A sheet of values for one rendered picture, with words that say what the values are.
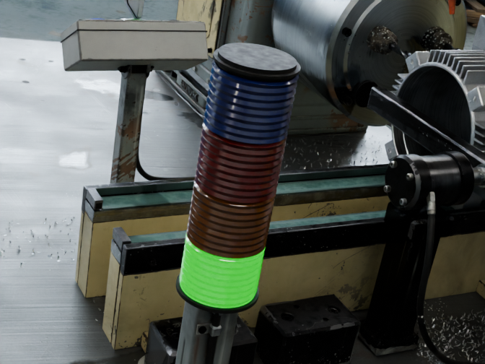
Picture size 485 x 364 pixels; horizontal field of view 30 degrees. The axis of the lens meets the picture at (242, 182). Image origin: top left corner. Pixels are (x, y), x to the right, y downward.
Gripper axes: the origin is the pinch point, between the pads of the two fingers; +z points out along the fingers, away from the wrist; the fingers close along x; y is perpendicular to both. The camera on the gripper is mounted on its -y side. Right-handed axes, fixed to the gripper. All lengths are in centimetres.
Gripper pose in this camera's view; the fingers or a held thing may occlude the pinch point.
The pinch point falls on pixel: (131, 8)
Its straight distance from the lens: 117.5
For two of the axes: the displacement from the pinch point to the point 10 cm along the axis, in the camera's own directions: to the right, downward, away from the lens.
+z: 0.9, 9.9, -0.3
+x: -4.6, 0.7, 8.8
